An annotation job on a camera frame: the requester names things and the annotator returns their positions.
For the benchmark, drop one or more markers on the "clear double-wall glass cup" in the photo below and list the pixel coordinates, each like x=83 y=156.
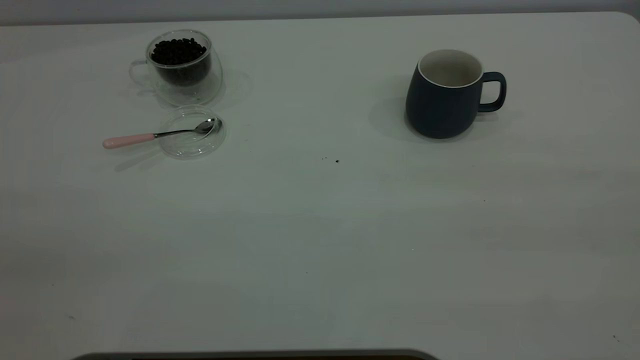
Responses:
x=210 y=82

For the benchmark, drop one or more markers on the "dark grey ceramic mug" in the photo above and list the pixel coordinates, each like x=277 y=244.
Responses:
x=440 y=110

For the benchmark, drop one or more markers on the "heap of coffee beans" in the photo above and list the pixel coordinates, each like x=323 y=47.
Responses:
x=177 y=52

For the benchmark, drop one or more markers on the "clear glass saucer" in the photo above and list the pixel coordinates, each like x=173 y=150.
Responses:
x=192 y=146

